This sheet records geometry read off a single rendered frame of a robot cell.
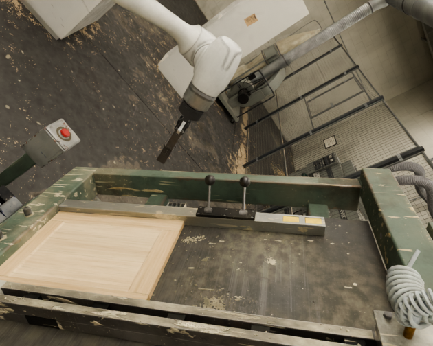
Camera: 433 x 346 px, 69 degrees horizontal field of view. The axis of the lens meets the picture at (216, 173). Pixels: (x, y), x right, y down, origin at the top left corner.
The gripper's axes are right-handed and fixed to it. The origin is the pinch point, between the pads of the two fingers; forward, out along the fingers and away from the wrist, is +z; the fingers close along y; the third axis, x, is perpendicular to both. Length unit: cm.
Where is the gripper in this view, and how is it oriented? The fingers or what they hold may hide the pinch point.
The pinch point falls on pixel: (165, 153)
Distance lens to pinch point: 107.5
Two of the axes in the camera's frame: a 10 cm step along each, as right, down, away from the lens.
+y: 1.1, -4.9, 8.7
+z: -5.2, 7.1, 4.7
